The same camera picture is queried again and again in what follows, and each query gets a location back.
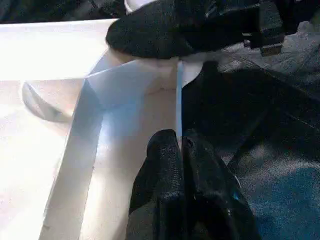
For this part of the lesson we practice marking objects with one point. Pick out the white plastic table leg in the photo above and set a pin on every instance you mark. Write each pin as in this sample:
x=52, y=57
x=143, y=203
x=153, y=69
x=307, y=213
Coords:
x=132, y=5

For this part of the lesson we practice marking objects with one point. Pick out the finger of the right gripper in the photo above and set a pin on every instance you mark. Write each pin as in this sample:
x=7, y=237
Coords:
x=155, y=35

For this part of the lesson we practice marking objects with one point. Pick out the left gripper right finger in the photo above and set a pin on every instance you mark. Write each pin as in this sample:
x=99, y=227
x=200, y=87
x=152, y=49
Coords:
x=212, y=195

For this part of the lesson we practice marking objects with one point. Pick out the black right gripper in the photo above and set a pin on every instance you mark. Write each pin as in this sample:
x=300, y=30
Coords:
x=262, y=22

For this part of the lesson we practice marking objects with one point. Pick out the white plastic table top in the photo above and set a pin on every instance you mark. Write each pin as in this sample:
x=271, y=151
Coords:
x=50, y=50

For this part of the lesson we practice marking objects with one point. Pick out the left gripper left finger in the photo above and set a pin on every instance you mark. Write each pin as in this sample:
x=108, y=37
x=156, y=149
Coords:
x=160, y=187

